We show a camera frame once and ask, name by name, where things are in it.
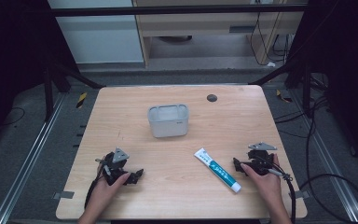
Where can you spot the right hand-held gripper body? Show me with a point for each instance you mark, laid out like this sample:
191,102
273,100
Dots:
260,160

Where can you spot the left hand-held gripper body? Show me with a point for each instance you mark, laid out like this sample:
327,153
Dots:
115,165

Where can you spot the person's right hand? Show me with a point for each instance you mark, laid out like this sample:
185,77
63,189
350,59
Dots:
268,185

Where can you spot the person's left hand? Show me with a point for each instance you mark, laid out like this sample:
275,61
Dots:
105,191

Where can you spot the white and teal toothpaste tube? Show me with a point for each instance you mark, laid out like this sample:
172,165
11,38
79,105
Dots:
219,170

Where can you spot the grey tape piece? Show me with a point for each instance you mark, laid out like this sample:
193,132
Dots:
301,194
64,195

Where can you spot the grey plastic storage basket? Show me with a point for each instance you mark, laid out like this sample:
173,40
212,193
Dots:
168,123

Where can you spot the yellow and black tape strip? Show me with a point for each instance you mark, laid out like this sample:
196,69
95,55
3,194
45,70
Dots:
81,100
283,96

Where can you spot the grey table grommet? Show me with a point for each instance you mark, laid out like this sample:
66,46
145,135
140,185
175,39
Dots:
211,98

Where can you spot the black metal stand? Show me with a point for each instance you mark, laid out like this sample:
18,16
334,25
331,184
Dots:
295,74
56,81

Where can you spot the white plug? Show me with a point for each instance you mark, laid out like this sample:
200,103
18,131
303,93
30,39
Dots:
271,64

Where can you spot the white cabinet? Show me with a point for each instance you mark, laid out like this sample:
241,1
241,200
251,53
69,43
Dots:
99,37

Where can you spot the light wooden desk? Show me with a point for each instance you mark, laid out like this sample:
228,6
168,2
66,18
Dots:
199,26

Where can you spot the metal floor rail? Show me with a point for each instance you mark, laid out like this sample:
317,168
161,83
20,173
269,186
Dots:
28,158
329,158

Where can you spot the black frame crossbar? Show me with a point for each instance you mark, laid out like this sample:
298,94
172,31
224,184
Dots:
174,10

